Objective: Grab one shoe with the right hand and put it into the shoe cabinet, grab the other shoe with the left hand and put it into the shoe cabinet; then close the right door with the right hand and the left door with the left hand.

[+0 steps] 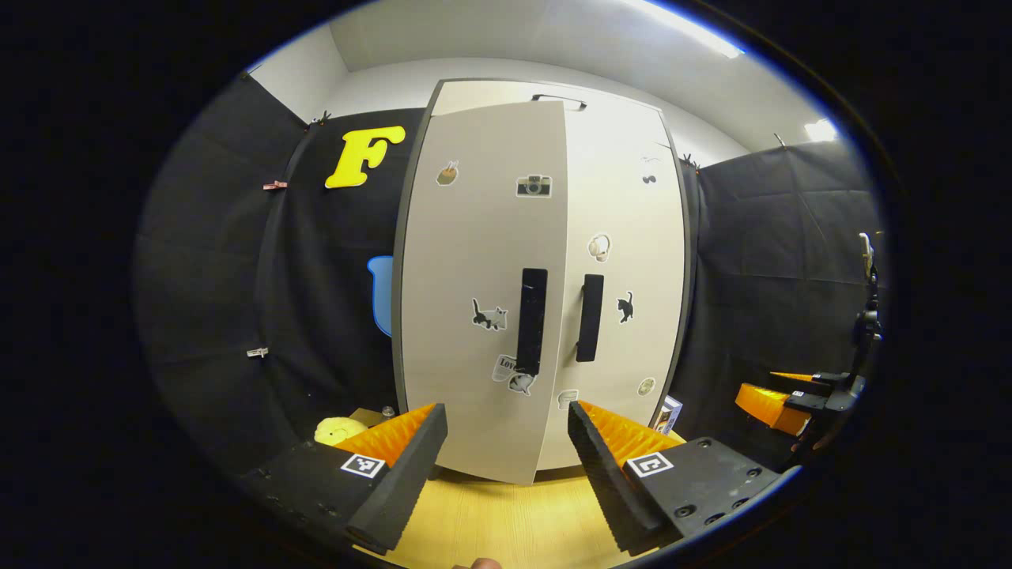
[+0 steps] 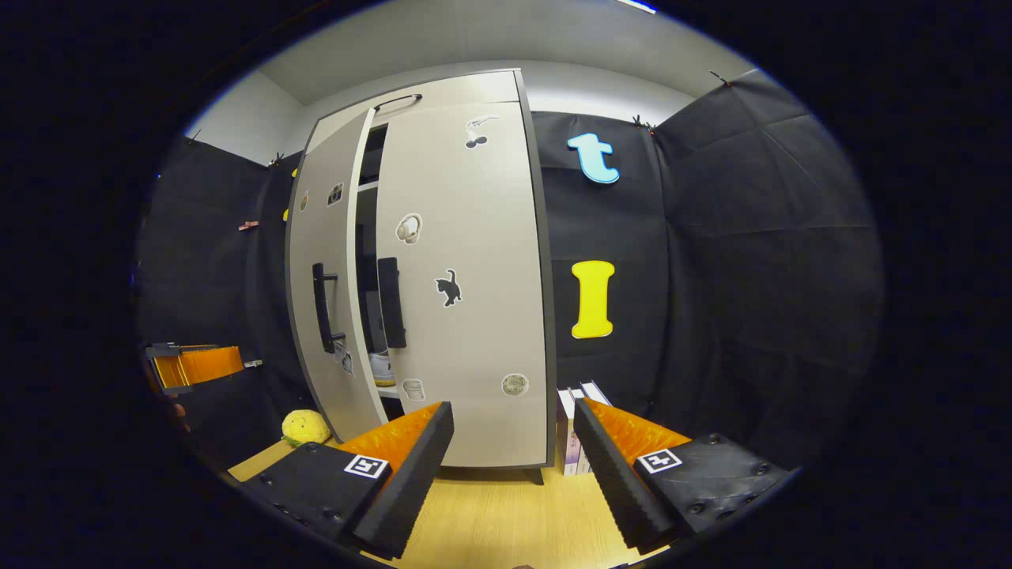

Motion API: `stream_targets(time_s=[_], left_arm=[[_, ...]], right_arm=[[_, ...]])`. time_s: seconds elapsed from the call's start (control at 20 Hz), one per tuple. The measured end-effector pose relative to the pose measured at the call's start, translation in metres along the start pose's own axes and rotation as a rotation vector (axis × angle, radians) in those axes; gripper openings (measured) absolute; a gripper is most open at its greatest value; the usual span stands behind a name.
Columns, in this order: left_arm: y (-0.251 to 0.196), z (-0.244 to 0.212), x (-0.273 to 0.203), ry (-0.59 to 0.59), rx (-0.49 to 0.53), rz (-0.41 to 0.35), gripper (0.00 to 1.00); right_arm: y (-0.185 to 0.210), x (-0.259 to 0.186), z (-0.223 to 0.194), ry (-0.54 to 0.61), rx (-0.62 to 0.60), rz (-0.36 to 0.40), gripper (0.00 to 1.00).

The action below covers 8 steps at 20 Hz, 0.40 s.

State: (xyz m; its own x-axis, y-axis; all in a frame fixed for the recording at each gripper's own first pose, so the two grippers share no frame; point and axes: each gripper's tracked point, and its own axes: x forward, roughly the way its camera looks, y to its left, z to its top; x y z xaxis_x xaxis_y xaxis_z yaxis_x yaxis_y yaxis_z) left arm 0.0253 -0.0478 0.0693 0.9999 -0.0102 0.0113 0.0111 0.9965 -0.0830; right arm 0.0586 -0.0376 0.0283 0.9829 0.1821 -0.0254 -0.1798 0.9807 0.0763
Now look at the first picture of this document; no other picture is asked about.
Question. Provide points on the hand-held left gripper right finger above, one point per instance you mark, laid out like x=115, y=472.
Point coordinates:
x=605, y=474

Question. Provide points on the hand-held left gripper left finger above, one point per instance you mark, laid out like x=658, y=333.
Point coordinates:
x=407, y=474

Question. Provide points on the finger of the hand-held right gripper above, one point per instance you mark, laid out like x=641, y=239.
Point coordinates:
x=806, y=379
x=767, y=403

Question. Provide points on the white cabinet door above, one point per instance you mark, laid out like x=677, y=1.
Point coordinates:
x=632, y=348
x=466, y=253

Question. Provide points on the white shoe cabinet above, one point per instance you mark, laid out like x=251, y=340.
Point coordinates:
x=632, y=237

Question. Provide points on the white cabinet drawer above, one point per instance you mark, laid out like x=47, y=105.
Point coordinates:
x=490, y=93

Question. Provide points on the yellow plush toy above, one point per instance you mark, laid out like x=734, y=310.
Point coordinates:
x=336, y=431

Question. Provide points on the small printed box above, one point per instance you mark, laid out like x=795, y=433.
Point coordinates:
x=669, y=415

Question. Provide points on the black backdrop cloth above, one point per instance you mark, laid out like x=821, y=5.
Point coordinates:
x=759, y=261

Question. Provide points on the silver cloth clip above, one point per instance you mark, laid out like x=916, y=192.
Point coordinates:
x=257, y=352

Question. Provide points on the small ceiling light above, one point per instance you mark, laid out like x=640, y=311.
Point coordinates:
x=822, y=130

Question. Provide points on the pink cloth clip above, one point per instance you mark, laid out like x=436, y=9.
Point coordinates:
x=275, y=185

